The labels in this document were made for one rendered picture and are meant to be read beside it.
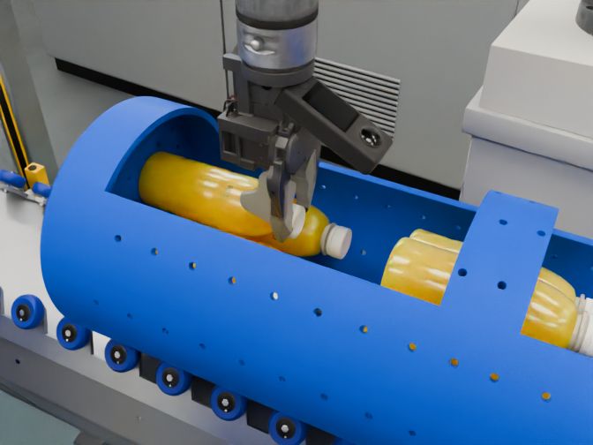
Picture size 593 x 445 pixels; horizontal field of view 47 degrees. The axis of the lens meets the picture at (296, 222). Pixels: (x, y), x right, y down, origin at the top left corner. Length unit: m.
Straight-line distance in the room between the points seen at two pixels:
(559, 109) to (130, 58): 2.45
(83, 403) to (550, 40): 0.75
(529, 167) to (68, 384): 0.67
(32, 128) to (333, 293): 0.99
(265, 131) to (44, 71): 3.00
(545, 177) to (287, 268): 0.47
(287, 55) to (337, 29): 1.81
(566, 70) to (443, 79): 1.47
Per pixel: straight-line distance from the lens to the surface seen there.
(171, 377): 0.81
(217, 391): 0.79
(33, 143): 1.48
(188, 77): 2.94
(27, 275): 1.04
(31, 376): 1.00
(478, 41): 2.24
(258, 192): 0.72
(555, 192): 0.97
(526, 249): 0.59
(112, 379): 0.89
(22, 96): 1.43
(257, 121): 0.68
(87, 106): 3.27
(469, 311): 0.56
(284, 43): 0.62
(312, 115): 0.64
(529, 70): 0.89
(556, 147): 0.92
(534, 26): 0.96
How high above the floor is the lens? 1.62
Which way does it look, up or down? 41 degrees down
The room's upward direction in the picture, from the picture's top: straight up
